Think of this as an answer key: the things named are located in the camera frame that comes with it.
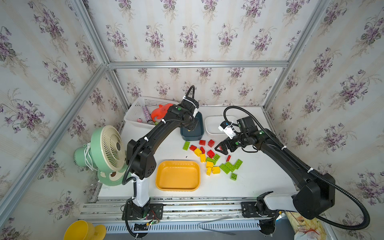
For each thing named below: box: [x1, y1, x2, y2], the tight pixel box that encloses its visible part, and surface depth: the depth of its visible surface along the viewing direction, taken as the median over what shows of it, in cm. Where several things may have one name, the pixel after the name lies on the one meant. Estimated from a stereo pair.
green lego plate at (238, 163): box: [233, 158, 243, 170], surface depth 92 cm
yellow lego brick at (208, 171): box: [206, 167, 212, 176], surface depth 86 cm
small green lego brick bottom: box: [230, 173, 237, 181], surface depth 86 cm
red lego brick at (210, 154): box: [207, 149, 215, 159], surface depth 93 cm
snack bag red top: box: [285, 211, 327, 240], surface depth 66 cm
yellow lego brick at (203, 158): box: [200, 153, 206, 163], surface depth 93 cm
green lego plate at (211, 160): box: [206, 157, 217, 166], surface depth 92 cm
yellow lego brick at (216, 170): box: [211, 166, 221, 175], surface depth 88 cm
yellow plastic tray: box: [155, 160, 201, 192], surface depth 87 cm
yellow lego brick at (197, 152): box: [194, 148, 202, 157], surface depth 95 cm
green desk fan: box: [74, 125, 131, 186], surface depth 67 cm
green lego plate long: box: [219, 163, 232, 175], surface depth 90 cm
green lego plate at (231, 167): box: [225, 161, 236, 173], surface depth 90 cm
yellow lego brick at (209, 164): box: [206, 161, 214, 168], surface depth 90 cm
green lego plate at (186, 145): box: [182, 141, 190, 151], surface depth 100 cm
